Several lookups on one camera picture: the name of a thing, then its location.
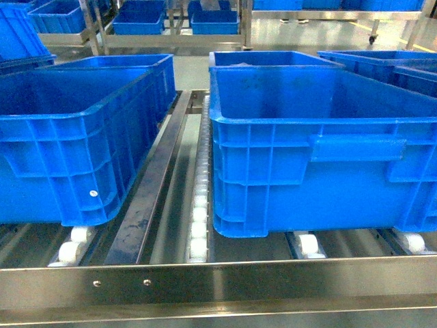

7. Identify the steel roller shelf rack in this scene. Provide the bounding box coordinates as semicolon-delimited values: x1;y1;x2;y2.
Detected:
1;90;436;327

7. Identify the blue bin front right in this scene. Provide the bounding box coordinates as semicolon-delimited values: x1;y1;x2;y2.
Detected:
210;65;436;238

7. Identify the blue bin rear centre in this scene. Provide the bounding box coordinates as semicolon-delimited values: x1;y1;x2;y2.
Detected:
209;51;345;68

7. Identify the blue bin rear left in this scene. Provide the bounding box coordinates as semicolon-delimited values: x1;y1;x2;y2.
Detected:
44;53;177;122

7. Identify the blue bin on cart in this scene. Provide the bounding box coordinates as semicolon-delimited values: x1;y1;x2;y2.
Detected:
188;1;240;35
113;1;165;35

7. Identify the blue bin front left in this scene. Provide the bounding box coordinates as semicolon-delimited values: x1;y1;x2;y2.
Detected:
1;68;158;226

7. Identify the background steel cart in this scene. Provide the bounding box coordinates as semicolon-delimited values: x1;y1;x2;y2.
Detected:
38;1;253;55

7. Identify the blue bin far right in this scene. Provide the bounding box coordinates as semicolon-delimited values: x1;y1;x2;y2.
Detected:
318;51;436;98

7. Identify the blue bin far left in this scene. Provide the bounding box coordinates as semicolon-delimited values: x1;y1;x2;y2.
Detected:
1;3;56;75

